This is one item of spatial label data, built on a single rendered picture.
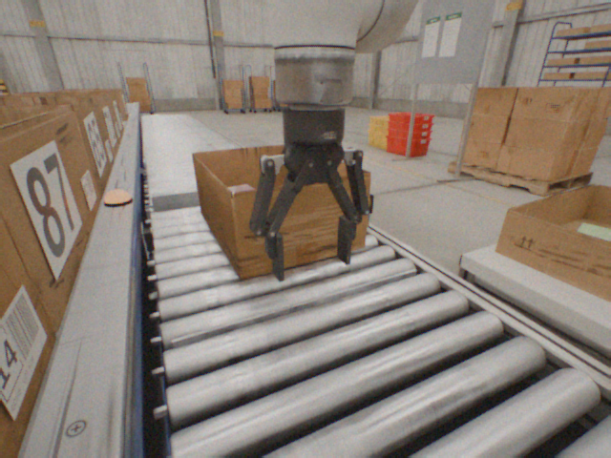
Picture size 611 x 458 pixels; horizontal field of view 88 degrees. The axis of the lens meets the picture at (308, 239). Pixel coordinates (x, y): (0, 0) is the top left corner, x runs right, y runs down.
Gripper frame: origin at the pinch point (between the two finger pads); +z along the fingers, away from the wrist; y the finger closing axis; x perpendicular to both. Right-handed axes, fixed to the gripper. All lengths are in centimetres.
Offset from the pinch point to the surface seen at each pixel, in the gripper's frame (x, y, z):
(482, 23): 238, 307, -78
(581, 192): 3, 76, 1
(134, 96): 1290, -48, 21
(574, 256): -12.2, 45.9, 4.7
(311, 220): 14.6, 6.9, 1.2
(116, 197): 24.9, -25.5, -5.1
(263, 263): 14.3, -3.3, 8.2
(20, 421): -17.2, -28.9, -3.5
